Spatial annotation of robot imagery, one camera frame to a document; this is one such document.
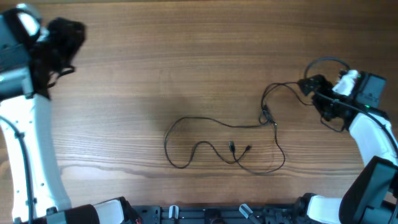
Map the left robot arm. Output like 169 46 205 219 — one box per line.
1 3 136 223

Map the black USB cable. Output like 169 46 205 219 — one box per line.
163 81 315 175

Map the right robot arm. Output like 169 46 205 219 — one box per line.
298 70 397 223

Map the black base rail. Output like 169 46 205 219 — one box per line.
133 205 300 224

